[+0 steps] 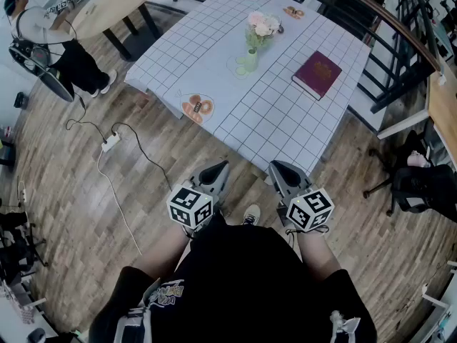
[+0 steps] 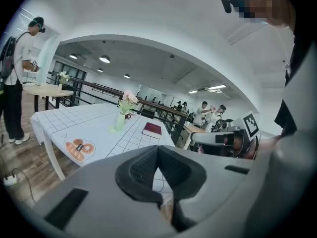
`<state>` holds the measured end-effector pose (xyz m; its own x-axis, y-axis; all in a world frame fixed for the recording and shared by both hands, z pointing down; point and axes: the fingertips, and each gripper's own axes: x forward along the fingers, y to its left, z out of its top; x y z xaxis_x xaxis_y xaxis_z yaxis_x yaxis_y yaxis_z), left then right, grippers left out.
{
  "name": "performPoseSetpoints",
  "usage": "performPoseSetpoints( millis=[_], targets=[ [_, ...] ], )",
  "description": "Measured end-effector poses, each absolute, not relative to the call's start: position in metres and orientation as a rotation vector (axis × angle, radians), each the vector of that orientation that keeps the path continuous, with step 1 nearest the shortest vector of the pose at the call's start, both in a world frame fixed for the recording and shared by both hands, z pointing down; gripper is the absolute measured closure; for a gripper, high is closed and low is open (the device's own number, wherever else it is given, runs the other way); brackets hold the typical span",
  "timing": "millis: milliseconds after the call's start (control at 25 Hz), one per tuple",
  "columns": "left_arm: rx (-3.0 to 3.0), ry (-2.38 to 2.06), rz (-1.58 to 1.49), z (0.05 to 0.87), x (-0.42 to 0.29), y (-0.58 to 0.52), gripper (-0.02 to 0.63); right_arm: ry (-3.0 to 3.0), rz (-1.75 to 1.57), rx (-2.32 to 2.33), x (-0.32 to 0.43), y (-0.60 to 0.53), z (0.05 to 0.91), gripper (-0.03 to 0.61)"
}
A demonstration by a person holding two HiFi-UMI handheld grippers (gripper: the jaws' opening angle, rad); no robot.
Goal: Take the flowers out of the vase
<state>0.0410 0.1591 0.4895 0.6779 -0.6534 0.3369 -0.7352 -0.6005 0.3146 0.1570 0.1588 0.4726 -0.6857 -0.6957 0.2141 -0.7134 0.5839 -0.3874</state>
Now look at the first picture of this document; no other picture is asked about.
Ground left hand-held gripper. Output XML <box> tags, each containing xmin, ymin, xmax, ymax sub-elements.
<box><xmin>166</xmin><ymin>160</ymin><xmax>230</xmax><ymax>230</ymax></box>

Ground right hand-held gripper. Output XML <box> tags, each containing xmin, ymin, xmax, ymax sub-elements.
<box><xmin>268</xmin><ymin>160</ymin><xmax>335</xmax><ymax>233</ymax></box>

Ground light green vase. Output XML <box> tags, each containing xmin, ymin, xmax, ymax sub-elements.
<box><xmin>245</xmin><ymin>47</ymin><xmax>258</xmax><ymax>73</ymax></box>

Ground pink artificial flowers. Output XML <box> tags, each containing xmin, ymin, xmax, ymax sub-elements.
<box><xmin>244</xmin><ymin>11</ymin><xmax>283</xmax><ymax>51</ymax></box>

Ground person's right forearm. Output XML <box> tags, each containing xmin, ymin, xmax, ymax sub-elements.
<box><xmin>298</xmin><ymin>227</ymin><xmax>342</xmax><ymax>282</ymax></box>

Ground person's left forearm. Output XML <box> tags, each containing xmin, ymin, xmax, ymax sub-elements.
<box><xmin>137</xmin><ymin>223</ymin><xmax>194</xmax><ymax>282</ymax></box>

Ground person's pale shoe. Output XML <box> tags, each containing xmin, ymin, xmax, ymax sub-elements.
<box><xmin>241</xmin><ymin>204</ymin><xmax>261</xmax><ymax>227</ymax></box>

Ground table with white checked cloth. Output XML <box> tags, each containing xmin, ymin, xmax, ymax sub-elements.
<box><xmin>124</xmin><ymin>0</ymin><xmax>373</xmax><ymax>177</ymax></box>

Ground dark red book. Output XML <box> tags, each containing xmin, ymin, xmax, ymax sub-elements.
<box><xmin>291</xmin><ymin>50</ymin><xmax>343</xmax><ymax>101</ymax></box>

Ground white power strip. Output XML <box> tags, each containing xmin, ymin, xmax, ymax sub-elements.
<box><xmin>101</xmin><ymin>131</ymin><xmax>121</xmax><ymax>153</ymax></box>

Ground person's black shirt torso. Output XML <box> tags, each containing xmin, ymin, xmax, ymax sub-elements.
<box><xmin>87</xmin><ymin>212</ymin><xmax>379</xmax><ymax>343</ymax></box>

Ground pale pink plush item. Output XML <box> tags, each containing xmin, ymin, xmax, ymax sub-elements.
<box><xmin>406</xmin><ymin>150</ymin><xmax>431</xmax><ymax>167</ymax></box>

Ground black office chair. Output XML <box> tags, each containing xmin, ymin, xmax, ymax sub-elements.
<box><xmin>363</xmin><ymin>129</ymin><xmax>457</xmax><ymax>224</ymax></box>

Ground rectangular wooden desk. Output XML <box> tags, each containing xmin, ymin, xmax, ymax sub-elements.
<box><xmin>377</xmin><ymin>57</ymin><xmax>457</xmax><ymax>171</ymax></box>

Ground black railing with wooden handrail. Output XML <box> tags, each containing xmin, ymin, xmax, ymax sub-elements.
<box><xmin>156</xmin><ymin>0</ymin><xmax>440</xmax><ymax>114</ymax></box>

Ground round wooden table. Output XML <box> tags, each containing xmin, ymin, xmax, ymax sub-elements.
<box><xmin>73</xmin><ymin>0</ymin><xmax>164</xmax><ymax>62</ymax></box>

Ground black floor cable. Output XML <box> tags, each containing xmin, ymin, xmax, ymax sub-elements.
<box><xmin>111</xmin><ymin>122</ymin><xmax>173</xmax><ymax>192</ymax></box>
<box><xmin>66</xmin><ymin>96</ymin><xmax>108</xmax><ymax>143</ymax></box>

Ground white floor cable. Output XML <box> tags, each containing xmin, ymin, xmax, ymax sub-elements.
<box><xmin>96</xmin><ymin>150</ymin><xmax>143</xmax><ymax>256</ymax></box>

